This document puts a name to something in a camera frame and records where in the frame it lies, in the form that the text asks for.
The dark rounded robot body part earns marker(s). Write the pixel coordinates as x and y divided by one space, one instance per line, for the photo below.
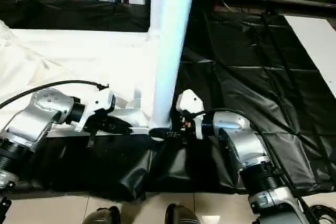
181 214
102 216

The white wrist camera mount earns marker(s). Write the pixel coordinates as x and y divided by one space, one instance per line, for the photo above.
191 103
99 103

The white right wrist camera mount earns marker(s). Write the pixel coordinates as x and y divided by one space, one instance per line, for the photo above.
191 103

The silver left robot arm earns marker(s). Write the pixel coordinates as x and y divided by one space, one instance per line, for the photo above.
39 111

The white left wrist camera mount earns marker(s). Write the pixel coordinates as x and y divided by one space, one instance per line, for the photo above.
99 103

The white plastic stool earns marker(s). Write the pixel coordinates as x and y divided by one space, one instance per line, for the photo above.
78 58

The black glossy mat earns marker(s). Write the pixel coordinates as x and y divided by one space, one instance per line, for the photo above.
249 64

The white flat board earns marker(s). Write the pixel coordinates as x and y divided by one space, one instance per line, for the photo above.
315 45

